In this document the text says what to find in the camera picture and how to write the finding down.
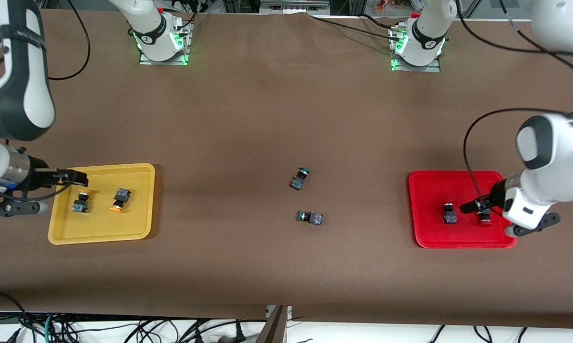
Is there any yellow mushroom push button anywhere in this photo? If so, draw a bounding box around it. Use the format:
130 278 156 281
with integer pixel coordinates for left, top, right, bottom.
71 190 92 213
110 188 132 213

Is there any red plastic tray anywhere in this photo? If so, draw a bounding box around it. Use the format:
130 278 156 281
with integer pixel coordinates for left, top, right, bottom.
408 171 518 249

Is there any yellow plastic tray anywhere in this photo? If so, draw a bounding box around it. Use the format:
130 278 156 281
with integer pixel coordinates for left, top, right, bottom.
47 163 156 245

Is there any brown table cover sheet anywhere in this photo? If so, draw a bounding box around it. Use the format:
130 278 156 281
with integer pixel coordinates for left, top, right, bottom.
0 9 573 329

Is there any grey metal box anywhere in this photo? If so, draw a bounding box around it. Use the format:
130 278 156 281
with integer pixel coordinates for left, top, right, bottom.
259 0 331 15

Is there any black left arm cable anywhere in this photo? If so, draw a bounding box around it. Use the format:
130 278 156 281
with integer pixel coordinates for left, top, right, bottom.
456 0 573 210

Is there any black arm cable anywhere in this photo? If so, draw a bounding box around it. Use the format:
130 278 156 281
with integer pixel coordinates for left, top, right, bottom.
456 0 573 210
0 0 92 201

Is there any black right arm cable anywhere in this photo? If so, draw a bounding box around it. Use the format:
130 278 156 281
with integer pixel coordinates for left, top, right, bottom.
0 0 92 201

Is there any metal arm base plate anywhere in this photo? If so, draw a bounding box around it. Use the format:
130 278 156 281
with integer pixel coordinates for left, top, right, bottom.
139 21 192 66
390 26 442 73

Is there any green push button switch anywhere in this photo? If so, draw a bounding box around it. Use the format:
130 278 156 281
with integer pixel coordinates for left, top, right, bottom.
297 210 324 226
289 167 312 192

